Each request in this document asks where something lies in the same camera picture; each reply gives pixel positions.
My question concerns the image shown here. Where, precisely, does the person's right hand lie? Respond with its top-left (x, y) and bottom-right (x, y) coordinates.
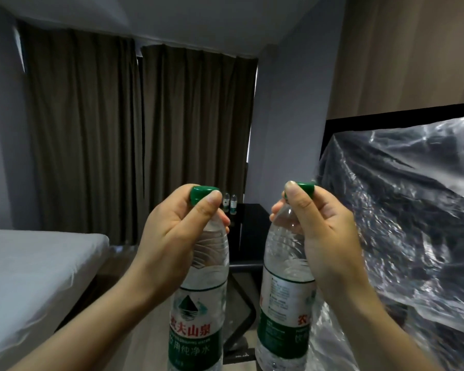
top-left (269, 181), bottom-right (366, 306)

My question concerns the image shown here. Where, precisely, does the person's left hand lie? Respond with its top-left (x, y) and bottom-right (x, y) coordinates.
top-left (133, 184), bottom-right (231, 303)

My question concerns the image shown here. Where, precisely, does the clear water bottle green label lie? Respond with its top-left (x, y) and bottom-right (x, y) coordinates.
top-left (167, 185), bottom-right (231, 371)
top-left (254, 182), bottom-right (319, 371)

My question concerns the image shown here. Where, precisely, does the person's left forearm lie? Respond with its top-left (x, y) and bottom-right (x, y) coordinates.
top-left (6, 264), bottom-right (175, 371)

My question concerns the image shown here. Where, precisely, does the person's right forearm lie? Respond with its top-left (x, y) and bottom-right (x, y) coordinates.
top-left (315, 276), bottom-right (446, 371)

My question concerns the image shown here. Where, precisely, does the black side table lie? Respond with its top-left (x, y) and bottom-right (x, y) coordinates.
top-left (220, 203), bottom-right (272, 369)

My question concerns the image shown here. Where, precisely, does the brown curtain panel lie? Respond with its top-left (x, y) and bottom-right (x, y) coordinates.
top-left (16, 20), bottom-right (144, 247)
top-left (138, 43), bottom-right (259, 244)

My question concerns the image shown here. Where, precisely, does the clear plastic sheet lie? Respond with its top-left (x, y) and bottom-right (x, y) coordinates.
top-left (309, 111), bottom-right (464, 371)

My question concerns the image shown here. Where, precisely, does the bed with white sheet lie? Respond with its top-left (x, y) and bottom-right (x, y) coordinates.
top-left (0, 229), bottom-right (110, 371)

